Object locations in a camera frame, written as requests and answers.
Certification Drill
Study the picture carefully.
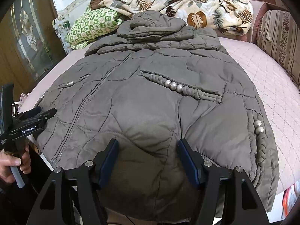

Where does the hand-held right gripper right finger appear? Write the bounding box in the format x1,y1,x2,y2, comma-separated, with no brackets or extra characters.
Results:
177,138,270,225

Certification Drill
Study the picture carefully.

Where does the green patterned pillow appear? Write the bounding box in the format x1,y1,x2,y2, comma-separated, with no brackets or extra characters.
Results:
65,5,125,50

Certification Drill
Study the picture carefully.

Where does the wooden door with glass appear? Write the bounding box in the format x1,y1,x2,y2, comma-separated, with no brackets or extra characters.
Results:
0,0,67,113

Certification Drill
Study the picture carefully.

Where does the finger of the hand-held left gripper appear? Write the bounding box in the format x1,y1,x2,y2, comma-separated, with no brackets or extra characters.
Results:
17,107,42,120
26,108,57,124

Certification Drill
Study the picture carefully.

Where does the person's left hand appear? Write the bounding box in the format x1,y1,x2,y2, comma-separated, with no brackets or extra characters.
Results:
0,143,32,184

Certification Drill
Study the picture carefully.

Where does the gray puffer jacket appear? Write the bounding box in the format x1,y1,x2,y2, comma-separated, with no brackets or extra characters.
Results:
35,10,280,223

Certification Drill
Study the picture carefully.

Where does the leaf print blanket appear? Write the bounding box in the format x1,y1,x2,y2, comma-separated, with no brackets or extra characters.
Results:
90,0,255,37

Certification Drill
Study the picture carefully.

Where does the printed plastic sheet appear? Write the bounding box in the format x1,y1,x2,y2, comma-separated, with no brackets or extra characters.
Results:
53,16,71,54

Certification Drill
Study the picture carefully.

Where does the striped sofa cushion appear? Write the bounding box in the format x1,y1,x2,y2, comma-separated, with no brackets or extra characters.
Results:
256,9,300,88

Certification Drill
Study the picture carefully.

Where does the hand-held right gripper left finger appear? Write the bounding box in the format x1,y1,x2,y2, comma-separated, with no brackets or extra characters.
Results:
26,138,119,225

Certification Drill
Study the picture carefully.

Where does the white patterned gift bag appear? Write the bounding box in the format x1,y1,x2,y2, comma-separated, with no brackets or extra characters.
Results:
19,92,30,106

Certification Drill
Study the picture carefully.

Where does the orange gray sneaker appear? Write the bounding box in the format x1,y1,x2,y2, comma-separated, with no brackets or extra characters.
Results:
282,183,298,216

